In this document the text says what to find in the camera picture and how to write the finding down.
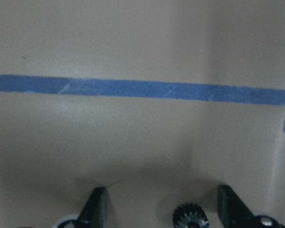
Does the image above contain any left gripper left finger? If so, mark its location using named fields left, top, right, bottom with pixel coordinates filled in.
left=77, top=187, right=108, bottom=228

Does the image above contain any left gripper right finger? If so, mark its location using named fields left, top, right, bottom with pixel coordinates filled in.
left=217, top=185, right=263, bottom=228

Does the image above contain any small black gear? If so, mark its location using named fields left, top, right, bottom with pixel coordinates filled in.
left=172, top=203, right=209, bottom=228

